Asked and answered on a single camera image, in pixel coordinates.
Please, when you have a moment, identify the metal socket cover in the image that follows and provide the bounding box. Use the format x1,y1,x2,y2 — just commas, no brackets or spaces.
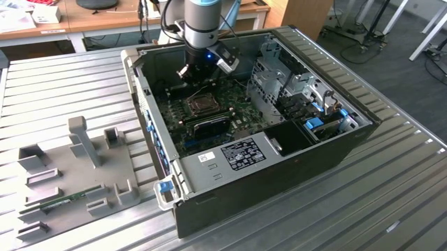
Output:
187,93,222,115

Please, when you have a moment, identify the silver CPU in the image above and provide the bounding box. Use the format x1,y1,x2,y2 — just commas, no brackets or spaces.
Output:
194,97,215,112

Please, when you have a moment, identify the CPU socket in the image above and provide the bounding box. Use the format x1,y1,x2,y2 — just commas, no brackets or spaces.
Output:
183,93,225,117

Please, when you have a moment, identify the silver drive cage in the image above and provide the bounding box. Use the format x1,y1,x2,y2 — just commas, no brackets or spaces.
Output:
249,35,366,143

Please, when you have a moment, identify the green motherboard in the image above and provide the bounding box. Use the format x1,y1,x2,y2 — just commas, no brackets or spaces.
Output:
155,79,285,157

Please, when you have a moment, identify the black graphics card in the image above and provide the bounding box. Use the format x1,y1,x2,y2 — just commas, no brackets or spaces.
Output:
185,115,233,141

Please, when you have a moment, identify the blue expansion latch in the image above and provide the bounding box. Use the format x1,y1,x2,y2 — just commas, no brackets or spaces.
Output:
145,109,173,172

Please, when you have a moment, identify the wooden desk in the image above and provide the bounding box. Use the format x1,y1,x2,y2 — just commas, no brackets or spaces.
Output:
0,0,273,41

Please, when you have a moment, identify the black power supply label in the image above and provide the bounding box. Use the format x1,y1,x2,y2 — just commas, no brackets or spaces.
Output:
219,138,267,172

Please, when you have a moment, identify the wooden cabinet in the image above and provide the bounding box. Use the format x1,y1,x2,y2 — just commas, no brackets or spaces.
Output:
265,0,335,41

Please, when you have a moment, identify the hard disk in blue carrier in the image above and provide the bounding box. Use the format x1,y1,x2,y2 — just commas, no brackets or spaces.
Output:
302,108,361,143

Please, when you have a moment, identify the grey power supply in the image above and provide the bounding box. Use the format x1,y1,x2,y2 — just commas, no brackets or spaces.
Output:
173,132,281,196

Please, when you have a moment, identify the black round object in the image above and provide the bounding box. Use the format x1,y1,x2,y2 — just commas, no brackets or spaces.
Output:
77,0,119,10

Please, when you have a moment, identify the white cardboard box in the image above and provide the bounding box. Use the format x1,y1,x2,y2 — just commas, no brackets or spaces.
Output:
31,5,63,25

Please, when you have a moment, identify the dark grey PC case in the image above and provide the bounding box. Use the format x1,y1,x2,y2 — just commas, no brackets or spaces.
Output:
121,25,389,239

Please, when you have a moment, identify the black wheeled stand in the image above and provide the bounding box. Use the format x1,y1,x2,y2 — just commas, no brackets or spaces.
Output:
355,0,391,53

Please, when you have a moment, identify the grey parts rack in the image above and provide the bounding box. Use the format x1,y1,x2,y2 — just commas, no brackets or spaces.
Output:
17,116,143,243

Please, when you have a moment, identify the white paper stack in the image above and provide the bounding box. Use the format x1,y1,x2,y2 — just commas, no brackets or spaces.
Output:
0,0,38,33

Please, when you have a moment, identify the white table leg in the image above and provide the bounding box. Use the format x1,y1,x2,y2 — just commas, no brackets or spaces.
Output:
382,0,410,36

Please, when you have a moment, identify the green RAM stick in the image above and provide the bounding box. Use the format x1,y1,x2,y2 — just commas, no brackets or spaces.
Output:
21,186,106,214

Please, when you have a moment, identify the white tape piece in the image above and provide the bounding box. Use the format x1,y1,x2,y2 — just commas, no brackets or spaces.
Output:
385,220,402,233

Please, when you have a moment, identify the white table frame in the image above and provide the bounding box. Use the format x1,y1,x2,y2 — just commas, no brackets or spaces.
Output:
409,0,447,62

